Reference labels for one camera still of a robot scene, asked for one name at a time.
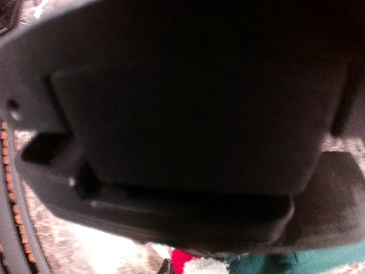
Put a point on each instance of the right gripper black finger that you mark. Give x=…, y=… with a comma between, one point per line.
x=166, y=267

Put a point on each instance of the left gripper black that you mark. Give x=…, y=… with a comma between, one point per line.
x=196, y=124

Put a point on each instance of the red santa sock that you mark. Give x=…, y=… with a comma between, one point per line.
x=185, y=263

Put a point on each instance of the dark green sock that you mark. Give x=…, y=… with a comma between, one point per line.
x=315, y=261

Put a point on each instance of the black front rail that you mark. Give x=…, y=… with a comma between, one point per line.
x=20, y=248

